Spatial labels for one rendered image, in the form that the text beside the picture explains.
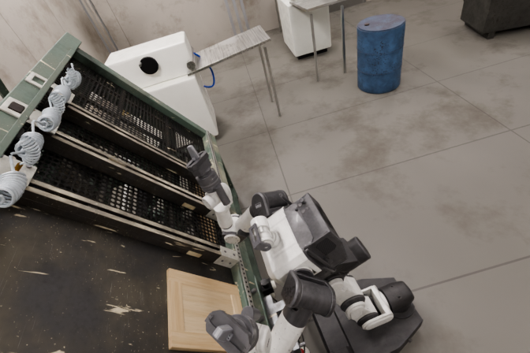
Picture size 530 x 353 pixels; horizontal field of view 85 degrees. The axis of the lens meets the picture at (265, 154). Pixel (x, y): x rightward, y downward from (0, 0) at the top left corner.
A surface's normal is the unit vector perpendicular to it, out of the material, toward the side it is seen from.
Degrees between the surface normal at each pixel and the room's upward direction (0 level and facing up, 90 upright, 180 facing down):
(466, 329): 0
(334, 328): 0
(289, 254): 23
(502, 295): 0
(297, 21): 90
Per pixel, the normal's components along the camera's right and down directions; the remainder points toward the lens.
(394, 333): -0.22, -0.74
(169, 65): 0.22, 0.60
